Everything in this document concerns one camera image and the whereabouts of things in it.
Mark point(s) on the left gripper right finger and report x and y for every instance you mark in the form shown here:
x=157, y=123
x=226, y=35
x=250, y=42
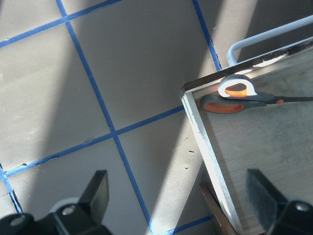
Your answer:
x=277, y=214

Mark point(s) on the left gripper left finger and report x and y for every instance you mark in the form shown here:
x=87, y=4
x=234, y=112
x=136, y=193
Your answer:
x=81, y=218

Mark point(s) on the wooden drawer with white handle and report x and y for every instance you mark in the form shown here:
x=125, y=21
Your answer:
x=276, y=53

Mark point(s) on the grey orange scissors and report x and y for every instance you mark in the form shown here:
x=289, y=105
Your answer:
x=236, y=93

